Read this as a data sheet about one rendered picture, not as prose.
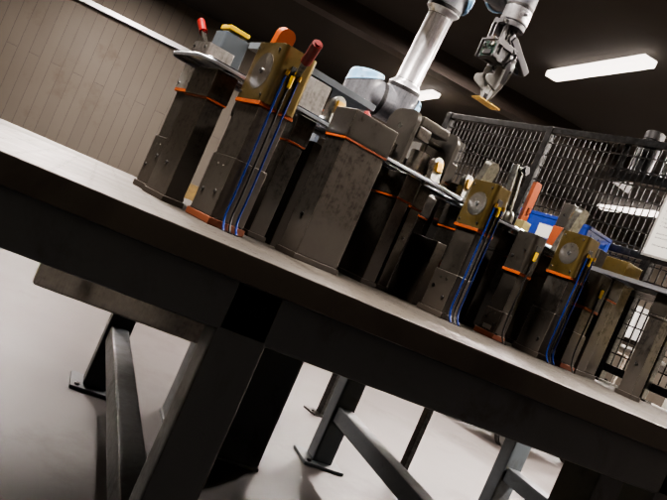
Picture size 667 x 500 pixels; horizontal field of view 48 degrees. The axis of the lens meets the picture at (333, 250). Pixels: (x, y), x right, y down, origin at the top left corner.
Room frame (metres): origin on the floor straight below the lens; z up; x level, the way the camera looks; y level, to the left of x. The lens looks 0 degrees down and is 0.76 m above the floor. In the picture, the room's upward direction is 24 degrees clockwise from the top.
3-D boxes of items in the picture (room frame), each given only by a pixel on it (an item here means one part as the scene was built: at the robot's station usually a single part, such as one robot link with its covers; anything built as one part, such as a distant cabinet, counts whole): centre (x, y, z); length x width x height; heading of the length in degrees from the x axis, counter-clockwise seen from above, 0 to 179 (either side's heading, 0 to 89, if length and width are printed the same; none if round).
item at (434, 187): (1.91, -0.13, 1.00); 1.38 x 0.22 x 0.02; 126
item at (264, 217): (1.68, 0.20, 0.84); 0.12 x 0.05 x 0.29; 36
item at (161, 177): (1.56, 0.37, 0.84); 0.12 x 0.05 x 0.29; 36
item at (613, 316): (2.25, -0.82, 0.88); 0.08 x 0.08 x 0.36; 36
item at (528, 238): (1.93, -0.47, 0.84); 0.10 x 0.05 x 0.29; 36
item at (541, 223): (2.66, -0.72, 1.10); 0.30 x 0.17 x 0.13; 38
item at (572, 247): (1.99, -0.60, 0.87); 0.12 x 0.07 x 0.35; 36
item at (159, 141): (1.73, 0.44, 0.88); 0.12 x 0.07 x 0.36; 36
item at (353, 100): (2.06, 0.24, 1.16); 0.37 x 0.14 x 0.02; 126
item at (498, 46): (2.01, -0.19, 1.43); 0.09 x 0.08 x 0.12; 123
